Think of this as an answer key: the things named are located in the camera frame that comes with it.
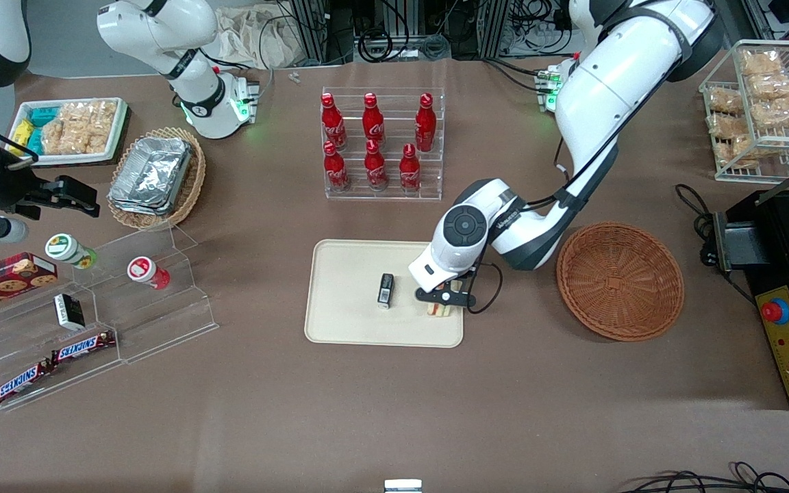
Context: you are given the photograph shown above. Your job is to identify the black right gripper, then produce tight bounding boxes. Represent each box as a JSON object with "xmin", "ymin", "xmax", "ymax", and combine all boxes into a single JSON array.
[{"xmin": 0, "ymin": 147, "xmax": 101, "ymax": 221}]

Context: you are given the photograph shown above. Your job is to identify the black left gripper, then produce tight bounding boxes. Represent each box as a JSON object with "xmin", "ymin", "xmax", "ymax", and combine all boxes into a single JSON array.
[{"xmin": 414, "ymin": 283, "xmax": 477, "ymax": 309}]

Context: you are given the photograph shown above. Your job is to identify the triangular sandwich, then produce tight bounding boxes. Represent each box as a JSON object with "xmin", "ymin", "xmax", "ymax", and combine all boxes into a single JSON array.
[{"xmin": 425, "ymin": 277, "xmax": 465, "ymax": 320}]

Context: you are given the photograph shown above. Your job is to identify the white rectangular snack tray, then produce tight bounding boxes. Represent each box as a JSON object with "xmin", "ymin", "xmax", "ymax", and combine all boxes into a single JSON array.
[{"xmin": 10, "ymin": 97, "xmax": 129, "ymax": 167}]

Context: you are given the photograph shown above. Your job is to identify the beige plastic tray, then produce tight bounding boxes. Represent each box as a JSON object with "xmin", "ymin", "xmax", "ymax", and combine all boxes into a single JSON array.
[{"xmin": 304, "ymin": 239, "xmax": 464, "ymax": 349}]

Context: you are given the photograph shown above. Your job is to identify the light oval wicker basket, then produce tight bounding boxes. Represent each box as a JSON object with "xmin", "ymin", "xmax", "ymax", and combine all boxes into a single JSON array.
[{"xmin": 108, "ymin": 127, "xmax": 207, "ymax": 231}]

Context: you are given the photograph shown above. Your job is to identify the brown round wicker basket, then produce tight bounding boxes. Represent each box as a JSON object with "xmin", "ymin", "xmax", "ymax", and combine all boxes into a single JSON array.
[{"xmin": 556, "ymin": 221, "xmax": 685, "ymax": 342}]

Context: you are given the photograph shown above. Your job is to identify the green lidded cup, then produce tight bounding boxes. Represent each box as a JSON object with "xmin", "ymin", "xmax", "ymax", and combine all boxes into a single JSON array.
[{"xmin": 45, "ymin": 233, "xmax": 98, "ymax": 270}]

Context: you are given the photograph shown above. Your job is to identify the clear bag of rice crackers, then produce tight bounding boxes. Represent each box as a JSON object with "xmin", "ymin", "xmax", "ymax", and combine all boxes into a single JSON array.
[{"xmin": 41, "ymin": 101, "xmax": 118, "ymax": 155}]

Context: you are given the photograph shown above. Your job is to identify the aluminium foil container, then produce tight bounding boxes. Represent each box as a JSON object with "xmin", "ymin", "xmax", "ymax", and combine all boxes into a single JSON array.
[{"xmin": 108, "ymin": 136, "xmax": 194, "ymax": 217}]

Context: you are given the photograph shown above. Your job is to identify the yellow snack packet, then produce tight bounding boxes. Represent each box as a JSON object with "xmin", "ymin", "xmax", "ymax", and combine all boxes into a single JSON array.
[{"xmin": 10, "ymin": 119, "xmax": 34, "ymax": 155}]

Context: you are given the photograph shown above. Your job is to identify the red lidded cup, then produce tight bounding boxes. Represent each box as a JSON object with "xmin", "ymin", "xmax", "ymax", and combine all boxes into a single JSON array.
[{"xmin": 127, "ymin": 256, "xmax": 171, "ymax": 290}]

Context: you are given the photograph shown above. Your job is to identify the red cookie box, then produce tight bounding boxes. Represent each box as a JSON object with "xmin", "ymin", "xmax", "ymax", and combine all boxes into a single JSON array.
[{"xmin": 0, "ymin": 252, "xmax": 59, "ymax": 318}]

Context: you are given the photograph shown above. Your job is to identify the clear acrylic bottle rack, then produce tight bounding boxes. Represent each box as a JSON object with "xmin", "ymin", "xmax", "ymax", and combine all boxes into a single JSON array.
[{"xmin": 321, "ymin": 87, "xmax": 445, "ymax": 201}]

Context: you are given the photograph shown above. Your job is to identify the small black white box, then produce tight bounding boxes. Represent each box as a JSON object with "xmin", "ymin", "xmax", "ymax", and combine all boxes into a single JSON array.
[{"xmin": 53, "ymin": 293, "xmax": 86, "ymax": 331}]

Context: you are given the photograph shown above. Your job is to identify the red cola bottle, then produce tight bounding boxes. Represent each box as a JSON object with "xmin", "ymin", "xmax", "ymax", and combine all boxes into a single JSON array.
[
  {"xmin": 323, "ymin": 140, "xmax": 351, "ymax": 192},
  {"xmin": 414, "ymin": 92, "xmax": 438, "ymax": 153},
  {"xmin": 362, "ymin": 92, "xmax": 386, "ymax": 146},
  {"xmin": 399, "ymin": 142, "xmax": 423, "ymax": 193},
  {"xmin": 364, "ymin": 139, "xmax": 388, "ymax": 191},
  {"xmin": 321, "ymin": 92, "xmax": 348, "ymax": 152}
]

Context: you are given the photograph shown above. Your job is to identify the snickers chocolate bar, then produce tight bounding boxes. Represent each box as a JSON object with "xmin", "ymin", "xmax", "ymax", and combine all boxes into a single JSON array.
[
  {"xmin": 0, "ymin": 359, "xmax": 57, "ymax": 405},
  {"xmin": 50, "ymin": 331, "xmax": 117, "ymax": 364}
]

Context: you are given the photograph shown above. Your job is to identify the clear acrylic stepped shelf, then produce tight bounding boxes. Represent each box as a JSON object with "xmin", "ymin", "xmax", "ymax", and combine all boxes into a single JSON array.
[{"xmin": 0, "ymin": 223, "xmax": 220, "ymax": 413}]

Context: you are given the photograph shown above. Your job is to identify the beige cloth bag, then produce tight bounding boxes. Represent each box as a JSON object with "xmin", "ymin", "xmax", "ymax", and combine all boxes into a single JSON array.
[{"xmin": 215, "ymin": 5, "xmax": 303, "ymax": 69}]

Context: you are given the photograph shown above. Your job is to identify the grey metal box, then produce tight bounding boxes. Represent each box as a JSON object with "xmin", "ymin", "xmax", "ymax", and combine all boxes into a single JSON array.
[{"xmin": 712, "ymin": 211, "xmax": 755, "ymax": 273}]

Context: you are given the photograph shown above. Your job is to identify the bagged cracker snack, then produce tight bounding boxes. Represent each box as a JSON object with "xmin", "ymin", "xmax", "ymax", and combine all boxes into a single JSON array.
[
  {"xmin": 751, "ymin": 96, "xmax": 789, "ymax": 129},
  {"xmin": 740, "ymin": 51, "xmax": 784, "ymax": 76},
  {"xmin": 746, "ymin": 72, "xmax": 789, "ymax": 101},
  {"xmin": 706, "ymin": 89, "xmax": 744, "ymax": 114},
  {"xmin": 714, "ymin": 137, "xmax": 757, "ymax": 167},
  {"xmin": 708, "ymin": 113, "xmax": 746, "ymax": 139}
]

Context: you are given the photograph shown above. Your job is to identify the black appliance base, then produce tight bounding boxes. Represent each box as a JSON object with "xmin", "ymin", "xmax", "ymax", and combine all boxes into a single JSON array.
[{"xmin": 742, "ymin": 188, "xmax": 789, "ymax": 412}]

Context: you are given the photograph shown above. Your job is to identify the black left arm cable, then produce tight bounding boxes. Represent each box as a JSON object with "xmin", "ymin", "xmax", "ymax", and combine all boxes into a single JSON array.
[{"xmin": 466, "ymin": 134, "xmax": 623, "ymax": 316}]

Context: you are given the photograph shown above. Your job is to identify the black left base cables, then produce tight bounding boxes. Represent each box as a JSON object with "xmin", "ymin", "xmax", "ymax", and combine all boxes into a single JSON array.
[{"xmin": 482, "ymin": 58, "xmax": 560, "ymax": 94}]

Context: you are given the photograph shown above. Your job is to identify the coiled black cable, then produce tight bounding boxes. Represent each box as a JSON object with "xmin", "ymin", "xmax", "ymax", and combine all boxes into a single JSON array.
[{"xmin": 357, "ymin": 29, "xmax": 395, "ymax": 64}]

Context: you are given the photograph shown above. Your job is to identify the black power cable with plug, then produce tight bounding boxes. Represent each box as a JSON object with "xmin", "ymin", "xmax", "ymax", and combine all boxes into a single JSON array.
[{"xmin": 675, "ymin": 183, "xmax": 757, "ymax": 303}]

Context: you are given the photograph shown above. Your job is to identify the black floor cables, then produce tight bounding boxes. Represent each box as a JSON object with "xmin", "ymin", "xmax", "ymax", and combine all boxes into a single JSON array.
[{"xmin": 619, "ymin": 462, "xmax": 789, "ymax": 493}]

